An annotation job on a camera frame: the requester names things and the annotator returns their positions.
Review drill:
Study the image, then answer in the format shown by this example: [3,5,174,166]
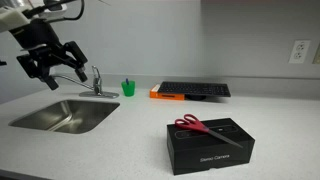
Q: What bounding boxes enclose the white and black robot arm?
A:
[0,0,88,90]

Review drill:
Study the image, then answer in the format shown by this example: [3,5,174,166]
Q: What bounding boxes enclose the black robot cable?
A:
[54,0,86,22]

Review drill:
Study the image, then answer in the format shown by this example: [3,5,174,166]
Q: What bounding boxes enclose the black computer keyboard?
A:
[159,81,231,97]

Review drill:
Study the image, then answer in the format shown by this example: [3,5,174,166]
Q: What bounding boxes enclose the white wall power outlet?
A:
[289,40,311,64]

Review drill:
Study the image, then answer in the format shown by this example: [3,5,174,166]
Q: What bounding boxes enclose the green plastic cup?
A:
[121,80,135,97]

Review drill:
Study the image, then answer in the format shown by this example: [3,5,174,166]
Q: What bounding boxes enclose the black stereo camera box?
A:
[167,118,255,175]

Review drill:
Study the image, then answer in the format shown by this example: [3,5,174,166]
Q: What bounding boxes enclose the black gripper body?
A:
[10,19,69,69]

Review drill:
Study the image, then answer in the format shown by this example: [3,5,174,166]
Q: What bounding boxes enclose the orange flat box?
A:
[149,84,185,100]

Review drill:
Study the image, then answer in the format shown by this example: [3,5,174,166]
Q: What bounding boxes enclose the red handled scissors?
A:
[174,114,241,148]

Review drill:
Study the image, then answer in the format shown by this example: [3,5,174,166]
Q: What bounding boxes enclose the stainless steel sink basin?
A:
[9,99,120,134]

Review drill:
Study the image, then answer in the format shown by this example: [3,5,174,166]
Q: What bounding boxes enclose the chrome sink faucet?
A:
[53,66,119,99]

